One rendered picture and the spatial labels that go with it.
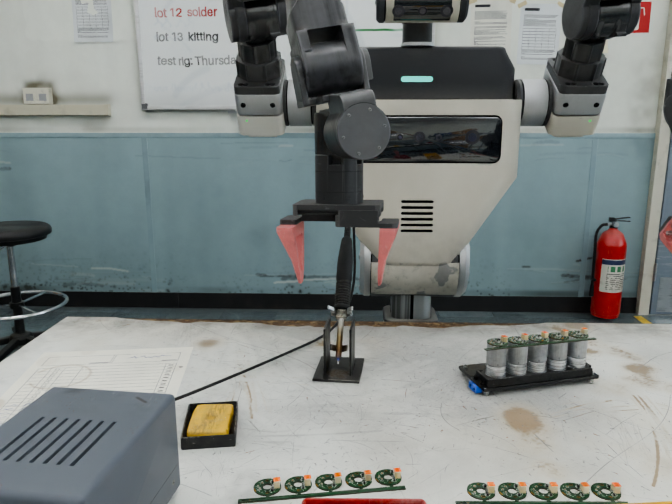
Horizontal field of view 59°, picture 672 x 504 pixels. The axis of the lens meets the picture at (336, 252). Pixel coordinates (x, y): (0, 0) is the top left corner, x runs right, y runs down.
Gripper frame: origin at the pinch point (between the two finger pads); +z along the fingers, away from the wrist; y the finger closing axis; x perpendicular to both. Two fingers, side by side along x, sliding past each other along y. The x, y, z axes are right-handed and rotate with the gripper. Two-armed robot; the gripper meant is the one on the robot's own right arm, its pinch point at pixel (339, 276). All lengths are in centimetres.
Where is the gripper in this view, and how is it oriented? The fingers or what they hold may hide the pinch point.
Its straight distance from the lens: 72.6
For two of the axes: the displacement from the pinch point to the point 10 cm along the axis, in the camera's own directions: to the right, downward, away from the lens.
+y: 9.9, 0.2, -1.4
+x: 1.5, -1.8, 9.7
